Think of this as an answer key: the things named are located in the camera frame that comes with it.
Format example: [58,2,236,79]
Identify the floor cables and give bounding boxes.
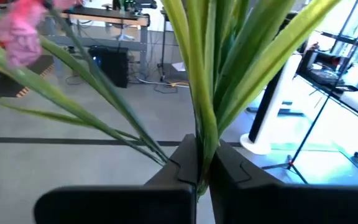
[135,76,191,95]

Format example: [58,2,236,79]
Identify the black glass display shelf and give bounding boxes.
[296,29,358,128]

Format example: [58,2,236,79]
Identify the wood edged work table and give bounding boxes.
[59,5,151,75]

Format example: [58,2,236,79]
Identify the black white panel floor stand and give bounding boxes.
[239,52,304,156]

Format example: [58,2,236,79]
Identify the black light stand pole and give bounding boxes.
[158,7,169,82]

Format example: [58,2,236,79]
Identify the black mat striped edge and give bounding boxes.
[0,54,55,100]

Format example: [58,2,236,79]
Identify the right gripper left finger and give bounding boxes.
[34,133,198,224]

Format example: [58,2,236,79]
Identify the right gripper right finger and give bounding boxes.
[209,139,358,224]

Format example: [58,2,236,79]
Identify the pink artificial flower bunch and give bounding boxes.
[0,0,343,197]

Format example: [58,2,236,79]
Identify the black tripod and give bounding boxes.
[261,0,358,185]

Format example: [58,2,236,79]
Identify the black computer tower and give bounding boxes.
[88,45,130,89]

